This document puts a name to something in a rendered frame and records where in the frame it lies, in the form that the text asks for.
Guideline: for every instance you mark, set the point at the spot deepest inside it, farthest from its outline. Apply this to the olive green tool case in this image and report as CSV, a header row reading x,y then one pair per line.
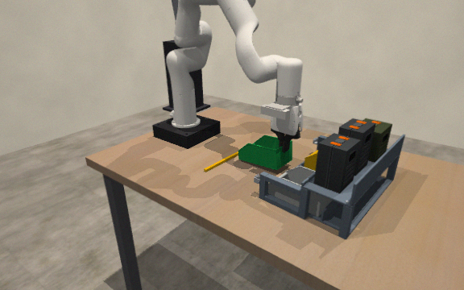
x,y
380,138

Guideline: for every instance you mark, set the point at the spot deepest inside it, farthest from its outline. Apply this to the yellow open bin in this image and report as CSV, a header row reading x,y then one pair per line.
x,y
310,161

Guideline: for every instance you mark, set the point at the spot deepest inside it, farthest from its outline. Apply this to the yellow vertical bar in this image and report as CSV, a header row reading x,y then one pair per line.
x,y
220,162

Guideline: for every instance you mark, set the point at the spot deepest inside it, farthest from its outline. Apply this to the green bin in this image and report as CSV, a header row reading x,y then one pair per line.
x,y
266,152

